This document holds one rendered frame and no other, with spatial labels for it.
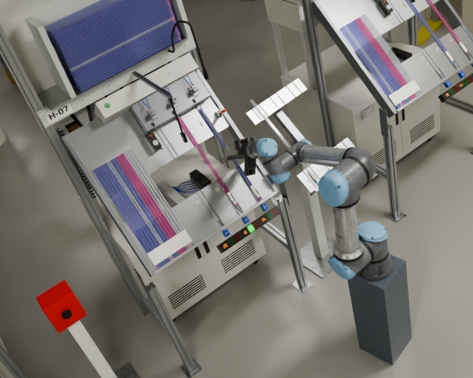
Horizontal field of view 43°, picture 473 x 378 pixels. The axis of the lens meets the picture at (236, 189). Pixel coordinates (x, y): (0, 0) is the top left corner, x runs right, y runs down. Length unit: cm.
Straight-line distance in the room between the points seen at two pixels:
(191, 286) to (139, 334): 41
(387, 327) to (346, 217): 71
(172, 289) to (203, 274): 19
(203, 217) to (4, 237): 215
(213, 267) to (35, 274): 133
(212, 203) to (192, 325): 86
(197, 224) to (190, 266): 52
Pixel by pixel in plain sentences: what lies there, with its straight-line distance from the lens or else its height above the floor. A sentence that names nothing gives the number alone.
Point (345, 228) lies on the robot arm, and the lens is 219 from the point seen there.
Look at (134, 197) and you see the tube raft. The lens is 260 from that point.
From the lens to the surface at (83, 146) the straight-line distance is 265.
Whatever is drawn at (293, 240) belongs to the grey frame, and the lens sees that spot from 302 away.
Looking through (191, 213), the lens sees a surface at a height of 81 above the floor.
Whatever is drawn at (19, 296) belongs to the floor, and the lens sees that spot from 397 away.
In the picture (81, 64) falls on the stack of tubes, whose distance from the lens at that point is 255.
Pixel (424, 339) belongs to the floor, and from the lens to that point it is 302.
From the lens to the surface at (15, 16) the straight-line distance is 263.
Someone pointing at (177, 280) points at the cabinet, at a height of 29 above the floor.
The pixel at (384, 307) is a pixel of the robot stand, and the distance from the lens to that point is 259.
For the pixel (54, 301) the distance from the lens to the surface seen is 261.
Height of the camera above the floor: 248
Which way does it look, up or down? 39 degrees down
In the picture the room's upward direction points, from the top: 17 degrees counter-clockwise
